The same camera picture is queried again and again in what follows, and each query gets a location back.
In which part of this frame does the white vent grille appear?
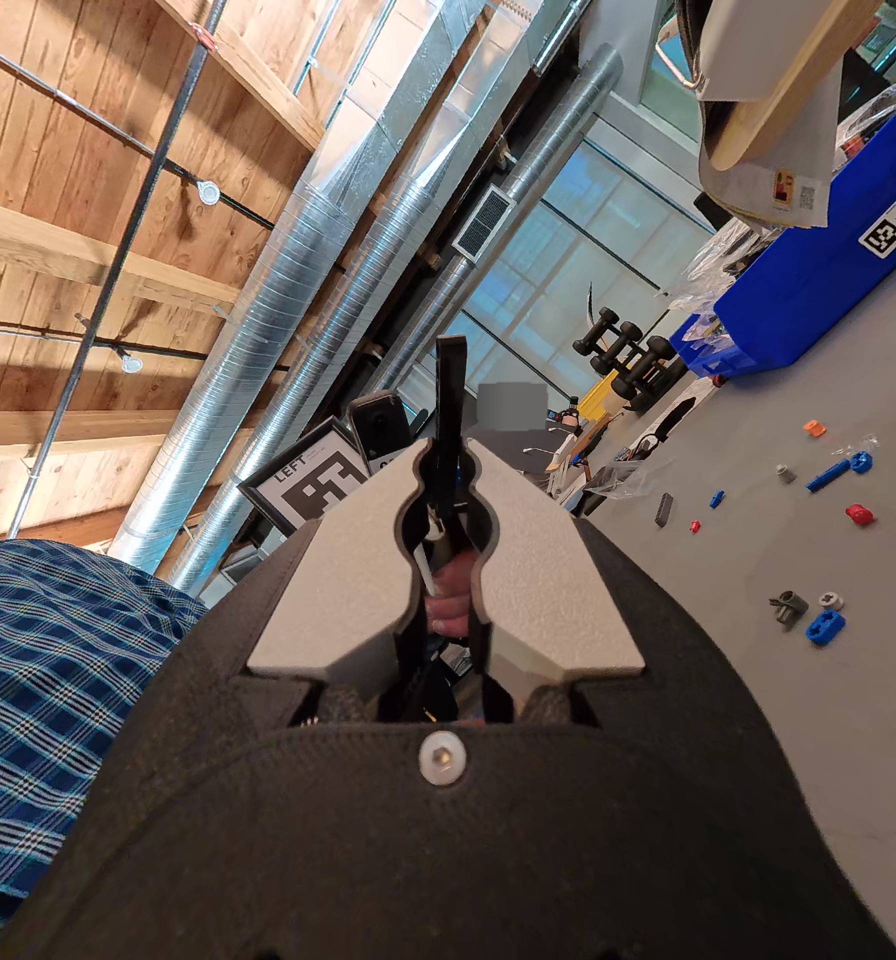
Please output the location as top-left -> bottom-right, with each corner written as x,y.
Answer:
451,186 -> 514,264

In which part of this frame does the black dumbbell rack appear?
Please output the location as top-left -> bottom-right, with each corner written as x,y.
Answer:
571,306 -> 679,415

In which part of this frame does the white framed sign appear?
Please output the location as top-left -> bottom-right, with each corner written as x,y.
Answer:
238,416 -> 374,539

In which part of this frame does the small blue plastic bin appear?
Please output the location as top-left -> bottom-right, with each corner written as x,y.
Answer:
676,313 -> 758,380

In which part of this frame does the person's left hand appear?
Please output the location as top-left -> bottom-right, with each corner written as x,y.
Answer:
424,551 -> 473,640

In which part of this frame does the yellow plastic bin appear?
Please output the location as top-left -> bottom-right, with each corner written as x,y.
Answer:
577,369 -> 623,426

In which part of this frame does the clear plastic bag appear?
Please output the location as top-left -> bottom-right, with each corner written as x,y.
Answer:
586,457 -> 670,500

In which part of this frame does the thin silver spiral duct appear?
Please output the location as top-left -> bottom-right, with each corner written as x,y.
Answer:
358,41 -> 625,402

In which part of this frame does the black holed lego beam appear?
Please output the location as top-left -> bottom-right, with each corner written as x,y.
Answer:
431,336 -> 470,528

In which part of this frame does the grey ceiling pipe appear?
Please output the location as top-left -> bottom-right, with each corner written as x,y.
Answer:
7,0 -> 228,540

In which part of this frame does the large silver air duct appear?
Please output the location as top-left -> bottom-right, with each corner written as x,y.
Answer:
109,0 -> 494,573
169,0 -> 584,594

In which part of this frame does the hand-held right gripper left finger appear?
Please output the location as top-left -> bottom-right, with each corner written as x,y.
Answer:
247,437 -> 438,723

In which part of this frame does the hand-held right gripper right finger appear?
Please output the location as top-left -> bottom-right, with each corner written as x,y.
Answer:
459,437 -> 646,723

